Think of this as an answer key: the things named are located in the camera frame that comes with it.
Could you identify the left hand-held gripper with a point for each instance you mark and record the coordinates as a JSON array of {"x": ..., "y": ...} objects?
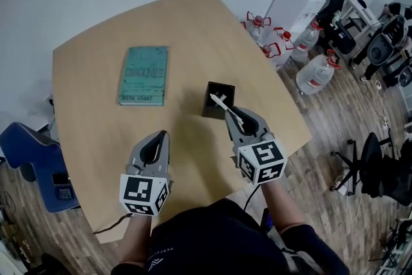
[{"x": 138, "y": 193}]

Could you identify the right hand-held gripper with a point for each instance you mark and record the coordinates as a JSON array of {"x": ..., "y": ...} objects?
[{"x": 264, "y": 161}]

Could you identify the dark brown pen holder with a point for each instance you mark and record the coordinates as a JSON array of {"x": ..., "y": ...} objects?
[{"x": 212, "y": 106}]

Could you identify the person's right forearm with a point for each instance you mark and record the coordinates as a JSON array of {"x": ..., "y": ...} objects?
[{"x": 283, "y": 206}]

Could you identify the person's left forearm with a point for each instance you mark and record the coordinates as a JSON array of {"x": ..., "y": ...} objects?
[{"x": 135, "y": 241}]

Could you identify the teal book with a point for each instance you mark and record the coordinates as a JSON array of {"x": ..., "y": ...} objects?
[{"x": 143, "y": 77}]

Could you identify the clear water jug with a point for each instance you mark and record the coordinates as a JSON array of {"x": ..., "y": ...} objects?
[
  {"x": 305, "y": 42},
  {"x": 281, "y": 45},
  {"x": 268, "y": 53},
  {"x": 257, "y": 27},
  {"x": 317, "y": 74}
]

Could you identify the black phone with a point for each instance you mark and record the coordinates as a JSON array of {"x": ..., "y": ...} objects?
[{"x": 60, "y": 178}]

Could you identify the person's black top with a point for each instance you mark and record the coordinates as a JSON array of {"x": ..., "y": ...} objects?
[{"x": 209, "y": 241}]

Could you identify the white power strip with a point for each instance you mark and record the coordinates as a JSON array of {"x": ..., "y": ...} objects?
[{"x": 342, "y": 186}]

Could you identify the blue chair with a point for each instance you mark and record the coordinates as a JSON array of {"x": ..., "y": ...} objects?
[{"x": 35, "y": 164}]

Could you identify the white water dispenser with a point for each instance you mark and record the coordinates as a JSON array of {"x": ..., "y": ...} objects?
[{"x": 289, "y": 6}]

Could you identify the black high-back office chair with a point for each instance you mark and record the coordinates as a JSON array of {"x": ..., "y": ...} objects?
[{"x": 338, "y": 9}]

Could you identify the white desk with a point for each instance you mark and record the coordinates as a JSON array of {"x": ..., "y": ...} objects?
[{"x": 360, "y": 9}]

